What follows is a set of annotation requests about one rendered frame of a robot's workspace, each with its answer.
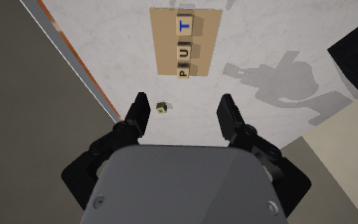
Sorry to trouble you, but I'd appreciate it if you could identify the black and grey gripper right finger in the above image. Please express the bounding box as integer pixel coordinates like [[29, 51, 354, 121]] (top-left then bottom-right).
[[216, 94, 312, 219]]

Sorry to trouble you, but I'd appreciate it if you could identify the beige letter block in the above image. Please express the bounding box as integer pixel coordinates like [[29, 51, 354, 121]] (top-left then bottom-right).
[[177, 42, 191, 60], [176, 14, 193, 36], [177, 63, 190, 79], [156, 102, 167, 114]]

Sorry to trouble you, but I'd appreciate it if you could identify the tan flat mat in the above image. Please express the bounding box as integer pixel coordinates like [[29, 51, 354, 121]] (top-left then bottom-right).
[[149, 8, 222, 77]]

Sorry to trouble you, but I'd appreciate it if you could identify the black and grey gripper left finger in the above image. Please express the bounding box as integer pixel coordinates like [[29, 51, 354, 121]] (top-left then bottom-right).
[[61, 92, 151, 212]]

